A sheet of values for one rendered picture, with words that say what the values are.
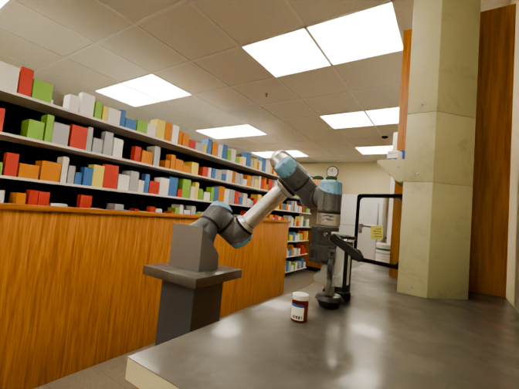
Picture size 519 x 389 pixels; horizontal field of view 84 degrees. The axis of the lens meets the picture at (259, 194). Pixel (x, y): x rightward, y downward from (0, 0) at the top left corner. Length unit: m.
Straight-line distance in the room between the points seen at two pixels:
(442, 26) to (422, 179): 0.66
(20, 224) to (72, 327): 0.79
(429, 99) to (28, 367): 2.66
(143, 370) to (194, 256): 0.78
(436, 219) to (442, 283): 0.26
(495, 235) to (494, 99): 0.66
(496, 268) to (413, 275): 0.48
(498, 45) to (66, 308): 2.93
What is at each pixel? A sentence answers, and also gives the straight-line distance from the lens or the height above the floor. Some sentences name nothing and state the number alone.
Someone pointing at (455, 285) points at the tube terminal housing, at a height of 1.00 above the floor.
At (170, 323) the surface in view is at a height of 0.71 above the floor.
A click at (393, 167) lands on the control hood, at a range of 1.41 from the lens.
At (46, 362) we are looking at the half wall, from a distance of 2.55.
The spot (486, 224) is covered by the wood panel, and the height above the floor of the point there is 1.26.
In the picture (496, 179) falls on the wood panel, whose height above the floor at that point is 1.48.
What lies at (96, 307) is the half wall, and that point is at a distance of 2.56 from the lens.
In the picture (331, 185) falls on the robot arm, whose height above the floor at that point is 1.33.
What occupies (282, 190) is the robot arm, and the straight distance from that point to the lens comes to 1.41.
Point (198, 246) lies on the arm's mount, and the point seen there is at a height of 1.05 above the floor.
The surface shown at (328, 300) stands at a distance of 0.97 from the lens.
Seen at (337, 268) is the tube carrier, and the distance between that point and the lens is 1.08.
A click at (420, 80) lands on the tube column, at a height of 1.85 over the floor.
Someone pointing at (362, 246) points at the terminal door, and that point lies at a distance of 1.83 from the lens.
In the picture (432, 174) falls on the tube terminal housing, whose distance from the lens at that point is 1.39.
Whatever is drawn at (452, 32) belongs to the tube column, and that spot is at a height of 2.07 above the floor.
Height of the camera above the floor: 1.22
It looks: 4 degrees up
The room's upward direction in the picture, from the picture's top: 5 degrees clockwise
